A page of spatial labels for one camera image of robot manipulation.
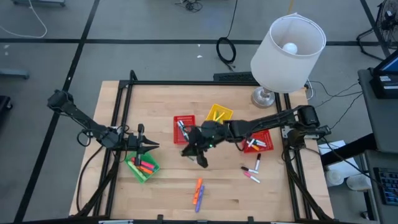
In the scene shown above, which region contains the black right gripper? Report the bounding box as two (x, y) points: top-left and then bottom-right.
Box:
(181, 119), (228, 169)

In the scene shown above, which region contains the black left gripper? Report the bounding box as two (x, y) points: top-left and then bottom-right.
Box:
(124, 123), (160, 166)

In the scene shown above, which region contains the red plastic basket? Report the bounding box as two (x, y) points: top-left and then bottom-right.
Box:
(173, 114), (197, 146)
(242, 129), (275, 154)

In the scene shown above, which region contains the green plastic basket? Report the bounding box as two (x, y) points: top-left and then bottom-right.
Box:
(124, 151), (161, 185)

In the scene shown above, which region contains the orange highlighter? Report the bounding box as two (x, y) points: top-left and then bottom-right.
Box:
(136, 165), (155, 175)
(192, 177), (204, 205)

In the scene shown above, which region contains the purple highlighter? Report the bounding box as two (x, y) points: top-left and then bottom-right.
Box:
(195, 185), (205, 213)

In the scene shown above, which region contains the pink cap fine marker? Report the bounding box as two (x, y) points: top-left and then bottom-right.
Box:
(243, 171), (261, 184)

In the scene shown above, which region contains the yellow plastic basket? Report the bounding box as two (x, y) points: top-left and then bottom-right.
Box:
(206, 103), (234, 125)

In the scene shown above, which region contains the black keyboard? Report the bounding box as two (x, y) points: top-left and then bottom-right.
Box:
(213, 72), (259, 83)

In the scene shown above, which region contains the white shade table lamp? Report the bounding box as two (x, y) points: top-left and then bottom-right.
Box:
(249, 12), (327, 110)

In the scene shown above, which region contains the white round container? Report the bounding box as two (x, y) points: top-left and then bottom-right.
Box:
(324, 169), (345, 187)
(346, 174), (373, 192)

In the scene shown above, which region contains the white paper sheet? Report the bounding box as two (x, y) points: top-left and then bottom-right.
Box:
(317, 139), (356, 156)

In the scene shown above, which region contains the black equipment base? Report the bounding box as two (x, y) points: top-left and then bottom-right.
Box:
(0, 95), (14, 113)

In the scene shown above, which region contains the grey furniture foot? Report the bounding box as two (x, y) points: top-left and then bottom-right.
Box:
(0, 68), (31, 80)

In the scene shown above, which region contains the black desk crossbar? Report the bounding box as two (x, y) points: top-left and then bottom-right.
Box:
(320, 133), (377, 166)

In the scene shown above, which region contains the grey cart base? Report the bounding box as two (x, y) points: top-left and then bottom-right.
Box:
(11, 0), (67, 7)

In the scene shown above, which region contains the grey desk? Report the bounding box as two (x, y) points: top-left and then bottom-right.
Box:
(357, 68), (398, 154)
(363, 149), (398, 224)

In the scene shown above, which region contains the black box with labels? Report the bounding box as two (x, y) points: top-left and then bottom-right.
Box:
(369, 73), (398, 100)

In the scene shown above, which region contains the backlit keyboard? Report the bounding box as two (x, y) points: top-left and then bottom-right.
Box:
(373, 167), (398, 206)

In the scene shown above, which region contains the laptop computer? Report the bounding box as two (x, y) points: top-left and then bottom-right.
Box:
(372, 49), (398, 76)

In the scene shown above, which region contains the black floor fan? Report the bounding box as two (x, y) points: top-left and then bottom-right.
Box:
(356, 0), (398, 62)

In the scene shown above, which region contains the black aluminium table frame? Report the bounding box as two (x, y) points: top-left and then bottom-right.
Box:
(70, 69), (335, 222)

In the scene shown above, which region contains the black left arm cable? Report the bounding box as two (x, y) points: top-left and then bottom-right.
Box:
(75, 143), (106, 213)

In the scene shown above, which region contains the black coiled floor cable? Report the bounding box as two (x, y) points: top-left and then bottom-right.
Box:
(215, 0), (239, 72)

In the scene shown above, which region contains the black floor cable tangle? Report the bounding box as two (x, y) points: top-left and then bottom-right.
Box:
(174, 0), (203, 13)

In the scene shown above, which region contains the white floor cable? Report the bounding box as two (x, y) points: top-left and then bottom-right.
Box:
(0, 0), (48, 40)

